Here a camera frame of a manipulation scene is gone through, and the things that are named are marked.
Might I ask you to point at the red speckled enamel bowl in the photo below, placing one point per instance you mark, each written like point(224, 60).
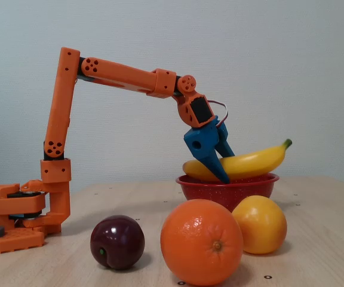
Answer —
point(208, 194)

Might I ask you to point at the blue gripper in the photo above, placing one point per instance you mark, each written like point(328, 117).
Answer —
point(202, 144)

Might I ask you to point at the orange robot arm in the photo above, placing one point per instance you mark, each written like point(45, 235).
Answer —
point(61, 104)

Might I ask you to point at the large orange fruit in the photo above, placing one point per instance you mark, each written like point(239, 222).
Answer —
point(202, 242)

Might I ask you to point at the orange robot base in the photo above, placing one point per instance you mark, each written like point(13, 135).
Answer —
point(7, 239)

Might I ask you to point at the yellow plastic banana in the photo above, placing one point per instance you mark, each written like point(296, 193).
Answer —
point(249, 166)

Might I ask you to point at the dark purple plum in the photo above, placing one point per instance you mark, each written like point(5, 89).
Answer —
point(116, 242)

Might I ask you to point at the small yellow-orange round fruit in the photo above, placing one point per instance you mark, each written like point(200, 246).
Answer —
point(261, 227)

